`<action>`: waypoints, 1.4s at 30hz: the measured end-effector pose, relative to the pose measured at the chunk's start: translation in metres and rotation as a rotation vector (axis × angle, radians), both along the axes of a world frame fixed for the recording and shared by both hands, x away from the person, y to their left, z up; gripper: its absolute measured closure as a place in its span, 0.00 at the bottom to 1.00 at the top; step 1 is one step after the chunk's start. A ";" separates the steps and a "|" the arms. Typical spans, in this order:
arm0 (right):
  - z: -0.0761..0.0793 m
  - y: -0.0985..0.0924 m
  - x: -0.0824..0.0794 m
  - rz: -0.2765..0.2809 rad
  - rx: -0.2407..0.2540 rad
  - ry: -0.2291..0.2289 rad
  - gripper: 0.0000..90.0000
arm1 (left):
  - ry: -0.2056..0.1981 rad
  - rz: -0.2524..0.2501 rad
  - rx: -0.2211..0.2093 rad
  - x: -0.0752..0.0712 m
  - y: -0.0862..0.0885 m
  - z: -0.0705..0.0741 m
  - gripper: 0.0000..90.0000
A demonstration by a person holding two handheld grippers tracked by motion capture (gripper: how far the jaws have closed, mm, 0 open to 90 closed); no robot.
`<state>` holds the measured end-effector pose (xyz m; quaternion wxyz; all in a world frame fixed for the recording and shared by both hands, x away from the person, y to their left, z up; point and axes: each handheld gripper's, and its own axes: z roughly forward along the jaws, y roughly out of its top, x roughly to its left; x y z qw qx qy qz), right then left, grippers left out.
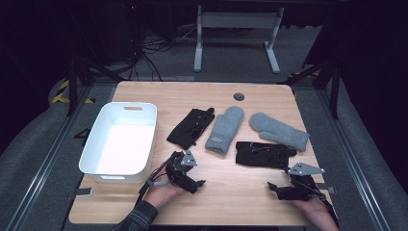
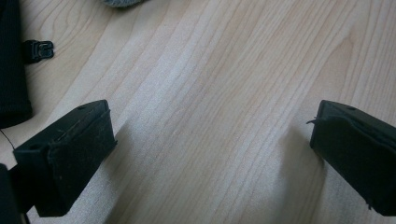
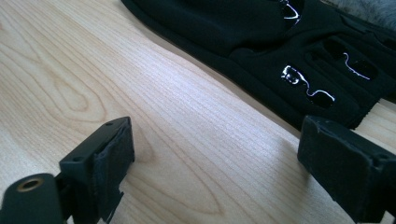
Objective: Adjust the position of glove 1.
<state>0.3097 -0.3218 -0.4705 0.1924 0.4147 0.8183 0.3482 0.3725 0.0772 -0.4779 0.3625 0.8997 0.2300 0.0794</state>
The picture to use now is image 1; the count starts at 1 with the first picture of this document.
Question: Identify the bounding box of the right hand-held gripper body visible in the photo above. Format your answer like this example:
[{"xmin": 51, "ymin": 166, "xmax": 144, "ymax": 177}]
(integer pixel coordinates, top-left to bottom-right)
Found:
[{"xmin": 287, "ymin": 162, "xmax": 325, "ymax": 201}]

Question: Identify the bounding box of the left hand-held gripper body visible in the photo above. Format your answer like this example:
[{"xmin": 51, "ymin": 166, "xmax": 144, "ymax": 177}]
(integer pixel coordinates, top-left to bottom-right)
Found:
[{"xmin": 165, "ymin": 149, "xmax": 198, "ymax": 191}]

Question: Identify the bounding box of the black fingerless glove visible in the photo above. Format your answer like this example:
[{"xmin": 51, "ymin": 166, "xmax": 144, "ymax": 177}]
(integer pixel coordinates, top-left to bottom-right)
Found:
[
  {"xmin": 166, "ymin": 107, "xmax": 216, "ymax": 151},
  {"xmin": 235, "ymin": 141, "xmax": 297, "ymax": 170}
]

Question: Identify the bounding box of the person's right hand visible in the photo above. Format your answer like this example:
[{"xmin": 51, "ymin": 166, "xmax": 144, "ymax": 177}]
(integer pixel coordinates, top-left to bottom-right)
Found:
[{"xmin": 290, "ymin": 198, "xmax": 332, "ymax": 222}]

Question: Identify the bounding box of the person's left hand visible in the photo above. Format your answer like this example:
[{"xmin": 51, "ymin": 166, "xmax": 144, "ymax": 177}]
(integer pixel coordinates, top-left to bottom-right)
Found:
[{"xmin": 142, "ymin": 174, "xmax": 188, "ymax": 210}]

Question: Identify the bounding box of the grey knit mitten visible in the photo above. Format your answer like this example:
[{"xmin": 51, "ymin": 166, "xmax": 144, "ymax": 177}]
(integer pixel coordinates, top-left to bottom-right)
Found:
[
  {"xmin": 204, "ymin": 105, "xmax": 245, "ymax": 155},
  {"xmin": 248, "ymin": 112, "xmax": 311, "ymax": 153}
]

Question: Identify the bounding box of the white plastic bin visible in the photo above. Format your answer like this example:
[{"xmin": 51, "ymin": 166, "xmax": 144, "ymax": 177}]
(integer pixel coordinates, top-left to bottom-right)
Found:
[{"xmin": 78, "ymin": 101, "xmax": 159, "ymax": 185}]

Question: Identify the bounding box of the black metal stand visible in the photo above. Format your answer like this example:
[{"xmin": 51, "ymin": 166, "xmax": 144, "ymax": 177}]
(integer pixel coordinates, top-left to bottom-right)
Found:
[
  {"xmin": 276, "ymin": 57, "xmax": 342, "ymax": 120},
  {"xmin": 64, "ymin": 53, "xmax": 127, "ymax": 117}
]

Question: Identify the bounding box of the metal floor rail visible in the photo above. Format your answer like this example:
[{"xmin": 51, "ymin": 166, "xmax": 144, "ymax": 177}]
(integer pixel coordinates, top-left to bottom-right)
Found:
[
  {"xmin": 315, "ymin": 89, "xmax": 392, "ymax": 231},
  {"xmin": 4, "ymin": 84, "xmax": 94, "ymax": 231}
]

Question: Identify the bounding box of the bundle of floor cables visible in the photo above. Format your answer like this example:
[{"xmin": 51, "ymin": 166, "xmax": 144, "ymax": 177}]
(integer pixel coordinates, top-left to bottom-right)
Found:
[{"xmin": 126, "ymin": 23, "xmax": 200, "ymax": 82}]

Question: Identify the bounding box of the white metal desk frame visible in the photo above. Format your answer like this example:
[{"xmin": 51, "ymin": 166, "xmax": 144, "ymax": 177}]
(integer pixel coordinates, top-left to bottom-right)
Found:
[{"xmin": 192, "ymin": 4, "xmax": 286, "ymax": 74}]

